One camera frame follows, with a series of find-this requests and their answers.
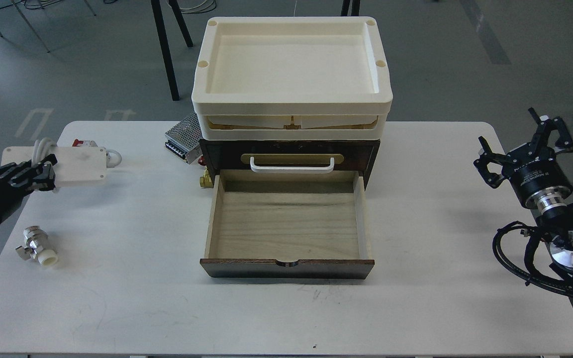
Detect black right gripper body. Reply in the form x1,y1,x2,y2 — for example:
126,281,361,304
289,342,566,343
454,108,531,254
504,144,573,209

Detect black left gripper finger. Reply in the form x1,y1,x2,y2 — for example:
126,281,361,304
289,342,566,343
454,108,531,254
3,154,58,180
10,174,56,193

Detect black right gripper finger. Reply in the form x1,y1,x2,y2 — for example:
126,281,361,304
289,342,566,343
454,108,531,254
474,136,512,189
529,107,573,157

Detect white charger with cable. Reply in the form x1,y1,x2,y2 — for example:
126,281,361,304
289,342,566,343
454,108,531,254
32,137,122,188

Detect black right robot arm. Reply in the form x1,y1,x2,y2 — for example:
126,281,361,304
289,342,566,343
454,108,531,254
474,108,573,298

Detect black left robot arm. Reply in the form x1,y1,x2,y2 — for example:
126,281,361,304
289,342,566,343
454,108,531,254
0,154,58,224

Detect red white circuit breaker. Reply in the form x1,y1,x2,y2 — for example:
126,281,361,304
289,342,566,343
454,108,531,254
72,140,98,147

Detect white metal pipe valve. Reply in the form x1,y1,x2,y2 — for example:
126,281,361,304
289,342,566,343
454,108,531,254
15,226,59,267

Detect metal mesh power supply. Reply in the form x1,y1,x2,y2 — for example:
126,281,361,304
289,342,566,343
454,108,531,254
165,112,202,165

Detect brass fitting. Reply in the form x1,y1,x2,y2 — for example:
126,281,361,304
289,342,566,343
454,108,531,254
198,167,214,188

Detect black table legs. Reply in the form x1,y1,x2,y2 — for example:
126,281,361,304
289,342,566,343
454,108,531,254
150,0,193,101

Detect open wooden drawer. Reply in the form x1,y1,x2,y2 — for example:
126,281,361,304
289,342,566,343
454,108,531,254
200,170,375,279

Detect cream plastic tray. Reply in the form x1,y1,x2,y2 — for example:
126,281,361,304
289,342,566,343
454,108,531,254
191,16,393,141

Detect white drawer handle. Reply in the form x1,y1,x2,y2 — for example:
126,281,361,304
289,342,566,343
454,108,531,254
250,157,335,174

